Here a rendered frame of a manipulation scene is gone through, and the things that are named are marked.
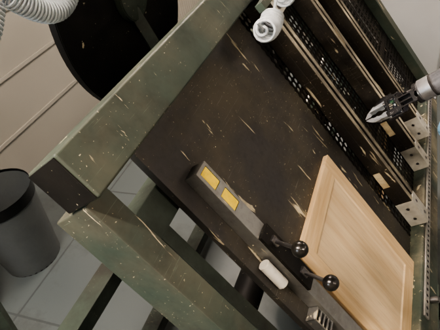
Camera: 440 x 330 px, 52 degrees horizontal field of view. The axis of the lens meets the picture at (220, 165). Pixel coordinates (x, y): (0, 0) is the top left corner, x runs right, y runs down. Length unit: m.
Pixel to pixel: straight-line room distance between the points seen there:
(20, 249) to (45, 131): 1.50
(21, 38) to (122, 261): 3.58
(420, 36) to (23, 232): 3.51
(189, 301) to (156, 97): 0.40
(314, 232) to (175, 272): 0.55
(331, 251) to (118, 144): 0.77
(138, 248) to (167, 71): 0.37
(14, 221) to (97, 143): 2.40
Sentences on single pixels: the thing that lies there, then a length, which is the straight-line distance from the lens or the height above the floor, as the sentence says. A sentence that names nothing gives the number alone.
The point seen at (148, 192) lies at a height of 1.69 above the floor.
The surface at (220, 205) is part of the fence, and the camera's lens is 1.02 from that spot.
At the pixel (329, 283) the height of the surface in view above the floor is 1.45.
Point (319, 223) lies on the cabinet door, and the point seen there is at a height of 1.33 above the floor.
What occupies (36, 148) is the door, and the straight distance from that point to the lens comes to 4.40.
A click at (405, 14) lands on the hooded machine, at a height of 0.70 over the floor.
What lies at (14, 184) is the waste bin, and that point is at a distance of 3.52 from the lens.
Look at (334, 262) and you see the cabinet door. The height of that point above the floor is 1.25.
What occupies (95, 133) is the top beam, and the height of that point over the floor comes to 1.92.
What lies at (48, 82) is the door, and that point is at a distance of 4.51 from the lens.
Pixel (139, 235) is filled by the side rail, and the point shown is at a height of 1.74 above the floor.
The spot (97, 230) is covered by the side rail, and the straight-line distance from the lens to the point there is 0.82.
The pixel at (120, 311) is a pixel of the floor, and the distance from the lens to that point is 3.00.
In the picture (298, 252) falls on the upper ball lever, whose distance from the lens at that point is 0.99.
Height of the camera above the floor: 2.31
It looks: 38 degrees down
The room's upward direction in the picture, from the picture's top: 13 degrees counter-clockwise
